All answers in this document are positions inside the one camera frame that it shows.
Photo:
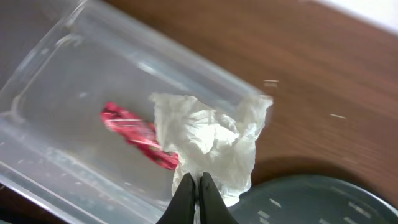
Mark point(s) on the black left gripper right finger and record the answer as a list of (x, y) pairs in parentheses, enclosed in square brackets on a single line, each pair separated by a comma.
[(212, 207)]

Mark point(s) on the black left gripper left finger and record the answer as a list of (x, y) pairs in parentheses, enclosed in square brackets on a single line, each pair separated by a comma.
[(181, 208)]

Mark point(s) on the white tissue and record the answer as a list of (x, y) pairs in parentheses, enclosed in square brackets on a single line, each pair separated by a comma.
[(208, 140)]

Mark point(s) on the red snack wrapper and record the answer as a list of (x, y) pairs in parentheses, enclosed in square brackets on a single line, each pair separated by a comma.
[(139, 133)]

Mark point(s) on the round black tray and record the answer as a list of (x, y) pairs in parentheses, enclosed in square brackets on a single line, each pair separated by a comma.
[(312, 199)]

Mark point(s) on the clear plastic bin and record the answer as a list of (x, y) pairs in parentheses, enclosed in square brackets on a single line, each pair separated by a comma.
[(61, 62)]

